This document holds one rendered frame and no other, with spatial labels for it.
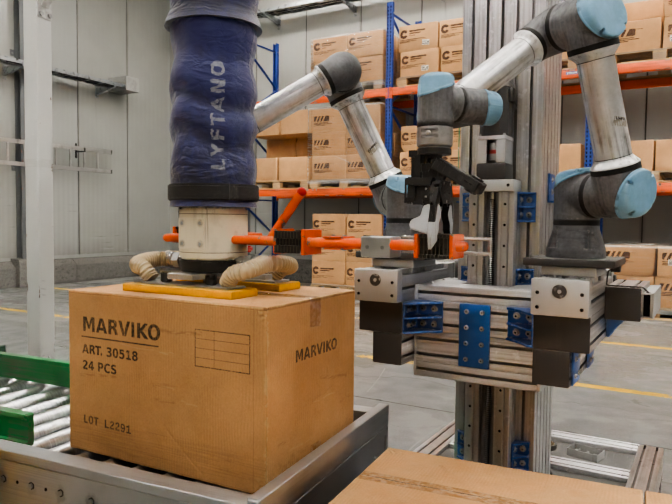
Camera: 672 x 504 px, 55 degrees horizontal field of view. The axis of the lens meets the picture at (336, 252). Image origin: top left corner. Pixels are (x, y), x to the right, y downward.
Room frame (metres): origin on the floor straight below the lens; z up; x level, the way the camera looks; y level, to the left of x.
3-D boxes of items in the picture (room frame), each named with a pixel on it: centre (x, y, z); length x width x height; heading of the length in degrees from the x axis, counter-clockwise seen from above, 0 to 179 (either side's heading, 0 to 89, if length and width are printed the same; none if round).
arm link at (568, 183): (1.70, -0.64, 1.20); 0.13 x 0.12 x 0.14; 26
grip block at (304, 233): (1.50, 0.09, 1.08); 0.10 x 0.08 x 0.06; 151
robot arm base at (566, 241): (1.71, -0.64, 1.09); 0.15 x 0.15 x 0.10
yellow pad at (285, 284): (1.71, 0.26, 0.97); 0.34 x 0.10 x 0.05; 61
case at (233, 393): (1.62, 0.31, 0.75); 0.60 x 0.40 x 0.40; 61
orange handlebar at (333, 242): (1.64, 0.08, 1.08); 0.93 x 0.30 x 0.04; 61
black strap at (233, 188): (1.63, 0.31, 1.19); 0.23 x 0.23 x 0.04
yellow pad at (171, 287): (1.54, 0.36, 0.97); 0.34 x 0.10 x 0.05; 61
